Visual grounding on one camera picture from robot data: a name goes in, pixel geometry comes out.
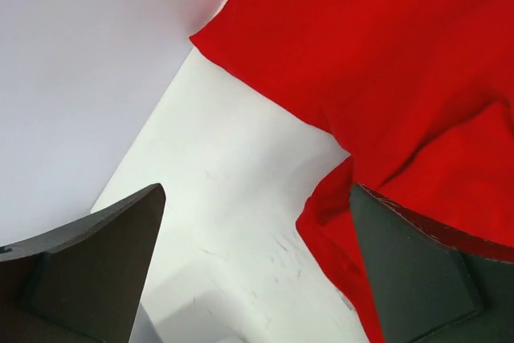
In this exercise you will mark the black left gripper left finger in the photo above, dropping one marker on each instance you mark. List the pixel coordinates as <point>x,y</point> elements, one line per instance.
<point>82,282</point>

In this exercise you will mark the red t-shirt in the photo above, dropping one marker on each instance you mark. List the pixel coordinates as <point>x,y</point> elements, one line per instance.
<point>418,92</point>

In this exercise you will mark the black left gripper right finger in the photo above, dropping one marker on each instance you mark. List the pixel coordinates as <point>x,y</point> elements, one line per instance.
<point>431,282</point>

